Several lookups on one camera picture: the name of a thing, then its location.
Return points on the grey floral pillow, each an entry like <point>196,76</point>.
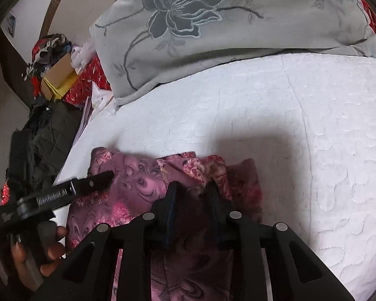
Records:
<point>238,37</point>

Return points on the wall poster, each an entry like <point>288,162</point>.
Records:
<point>11,25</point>

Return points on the yellow box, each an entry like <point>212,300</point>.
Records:
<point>58,87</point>

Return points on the pile of mixed clothes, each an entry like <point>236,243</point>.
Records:
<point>47,48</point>

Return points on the black crumpled cloth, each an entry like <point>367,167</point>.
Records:
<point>50,131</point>

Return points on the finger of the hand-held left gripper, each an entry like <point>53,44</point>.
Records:
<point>95,180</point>

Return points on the person's left hand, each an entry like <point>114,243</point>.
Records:
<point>54,252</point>

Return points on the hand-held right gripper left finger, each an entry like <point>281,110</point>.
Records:
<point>170,213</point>

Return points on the white textured bed cover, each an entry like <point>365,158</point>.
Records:
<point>300,163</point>

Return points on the white papers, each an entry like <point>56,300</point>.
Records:
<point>97,97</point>

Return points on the pink floral garment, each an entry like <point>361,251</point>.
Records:
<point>128,188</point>

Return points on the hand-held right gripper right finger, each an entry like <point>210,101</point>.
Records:
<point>216,213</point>

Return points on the white plastic bag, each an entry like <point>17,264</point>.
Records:
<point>83,55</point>

